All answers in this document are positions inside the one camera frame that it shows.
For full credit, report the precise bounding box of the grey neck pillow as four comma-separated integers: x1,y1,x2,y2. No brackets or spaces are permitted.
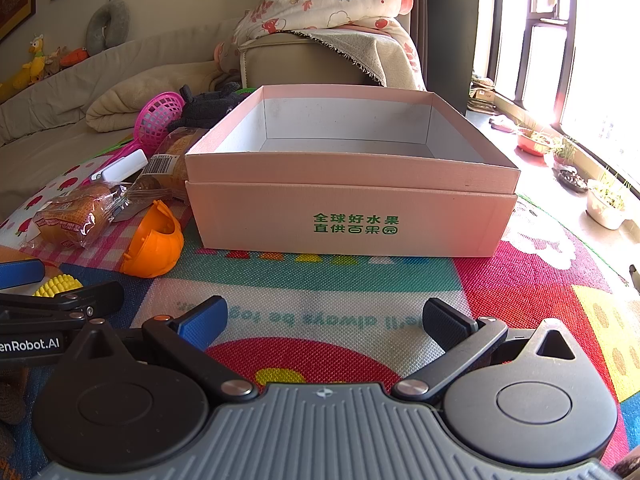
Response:
85,0,131,56

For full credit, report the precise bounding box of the white plant pot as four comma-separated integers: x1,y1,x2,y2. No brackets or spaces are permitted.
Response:
586,175,628,231

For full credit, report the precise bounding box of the floral quilt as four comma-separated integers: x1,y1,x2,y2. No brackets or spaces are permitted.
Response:
232,0,426,92

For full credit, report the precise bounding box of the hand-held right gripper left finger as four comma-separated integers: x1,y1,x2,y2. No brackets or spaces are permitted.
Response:
70,296,258,406

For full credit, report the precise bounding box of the black plush toy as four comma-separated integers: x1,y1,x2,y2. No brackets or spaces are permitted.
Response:
170,84,246,133

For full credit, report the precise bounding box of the beige sofa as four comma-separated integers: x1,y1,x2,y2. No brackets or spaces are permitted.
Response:
0,17,251,221

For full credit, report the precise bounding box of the pink toy strainer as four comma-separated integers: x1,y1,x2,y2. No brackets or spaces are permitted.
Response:
80,91,187,186

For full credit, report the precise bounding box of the beige folded blanket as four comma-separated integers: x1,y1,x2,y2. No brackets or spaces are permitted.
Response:
85,62,226,133

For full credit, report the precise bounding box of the brown plush toy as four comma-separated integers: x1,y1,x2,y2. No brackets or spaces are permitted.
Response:
44,46,68,78

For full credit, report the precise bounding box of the dark window frame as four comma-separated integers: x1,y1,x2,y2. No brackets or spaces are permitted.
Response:
472,0,640,171

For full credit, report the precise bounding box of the pink cardboard box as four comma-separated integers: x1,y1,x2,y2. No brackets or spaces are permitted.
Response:
184,85,522,259

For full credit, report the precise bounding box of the grey curtain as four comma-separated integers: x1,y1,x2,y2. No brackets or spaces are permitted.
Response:
362,0,481,116

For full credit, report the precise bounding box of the red plant pot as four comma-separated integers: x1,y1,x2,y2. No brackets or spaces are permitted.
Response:
515,125,553,156

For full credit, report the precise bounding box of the colourful play mat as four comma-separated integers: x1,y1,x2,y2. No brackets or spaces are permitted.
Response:
0,150,640,480

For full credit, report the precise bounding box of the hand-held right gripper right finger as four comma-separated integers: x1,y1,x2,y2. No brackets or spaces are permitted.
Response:
392,298,581,406

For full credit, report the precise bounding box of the dark plant bowl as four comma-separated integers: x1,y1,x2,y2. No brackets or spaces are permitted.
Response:
557,167,590,193

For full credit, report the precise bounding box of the person's left hand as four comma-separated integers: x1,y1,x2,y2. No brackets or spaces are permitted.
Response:
0,367,27,426

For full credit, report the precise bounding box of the yellow toy corn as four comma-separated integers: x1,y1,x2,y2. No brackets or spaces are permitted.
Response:
32,275,84,297

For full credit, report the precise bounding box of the small cardboard box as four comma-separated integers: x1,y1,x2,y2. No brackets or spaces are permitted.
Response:
470,75,498,111

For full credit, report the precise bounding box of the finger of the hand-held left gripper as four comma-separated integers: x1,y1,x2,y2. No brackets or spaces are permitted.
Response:
0,281,125,328
0,260,46,291

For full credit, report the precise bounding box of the orange toy pumpkin half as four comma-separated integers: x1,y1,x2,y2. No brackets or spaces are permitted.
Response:
120,200,185,278

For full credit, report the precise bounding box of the bread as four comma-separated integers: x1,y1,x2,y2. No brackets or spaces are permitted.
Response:
112,127,208,223
22,182,128,250

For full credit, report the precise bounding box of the orange carrot plush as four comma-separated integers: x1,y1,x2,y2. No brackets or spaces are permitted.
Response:
60,47,90,68

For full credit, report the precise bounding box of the yellow plush toy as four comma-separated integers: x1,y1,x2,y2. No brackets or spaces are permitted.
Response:
10,34,48,90

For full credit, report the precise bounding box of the grey fringed cloth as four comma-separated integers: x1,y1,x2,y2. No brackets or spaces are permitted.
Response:
285,27,396,86

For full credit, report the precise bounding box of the small green potted plant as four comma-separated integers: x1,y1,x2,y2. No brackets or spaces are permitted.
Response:
552,137,576,168

